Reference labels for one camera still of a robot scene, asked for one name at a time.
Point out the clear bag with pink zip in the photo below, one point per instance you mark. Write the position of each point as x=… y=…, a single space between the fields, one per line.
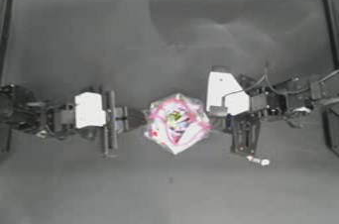
x=176 y=125

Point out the white candy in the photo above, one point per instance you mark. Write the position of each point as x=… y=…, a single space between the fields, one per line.
x=264 y=162

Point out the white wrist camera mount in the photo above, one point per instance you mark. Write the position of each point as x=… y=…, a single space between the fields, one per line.
x=89 y=110
x=224 y=89

